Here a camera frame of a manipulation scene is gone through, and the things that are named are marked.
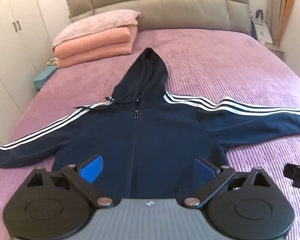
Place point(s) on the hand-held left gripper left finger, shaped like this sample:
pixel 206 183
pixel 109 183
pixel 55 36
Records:
pixel 93 168

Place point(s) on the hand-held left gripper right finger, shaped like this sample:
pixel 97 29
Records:
pixel 202 172

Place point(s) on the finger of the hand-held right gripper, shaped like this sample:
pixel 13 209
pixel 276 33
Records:
pixel 296 175

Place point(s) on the navy striped zip hoodie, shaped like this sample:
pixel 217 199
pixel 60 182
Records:
pixel 152 135

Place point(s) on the teal nightstand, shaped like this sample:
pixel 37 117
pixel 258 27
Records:
pixel 43 77

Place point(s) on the small clutter on nightstand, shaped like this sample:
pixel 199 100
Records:
pixel 51 62

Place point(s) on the folded pink quilt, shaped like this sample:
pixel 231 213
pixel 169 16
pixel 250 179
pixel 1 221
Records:
pixel 95 46

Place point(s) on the white wardrobe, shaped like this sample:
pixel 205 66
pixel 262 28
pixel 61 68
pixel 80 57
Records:
pixel 12 67

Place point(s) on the purple pillow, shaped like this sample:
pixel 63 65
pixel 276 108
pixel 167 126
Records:
pixel 95 25

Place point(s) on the white paper shopping bag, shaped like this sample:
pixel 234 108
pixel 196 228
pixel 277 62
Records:
pixel 261 28

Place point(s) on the orange and beige curtain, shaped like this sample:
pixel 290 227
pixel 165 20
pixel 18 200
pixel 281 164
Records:
pixel 281 10

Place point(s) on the grey padded headboard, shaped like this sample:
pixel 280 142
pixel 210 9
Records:
pixel 165 7

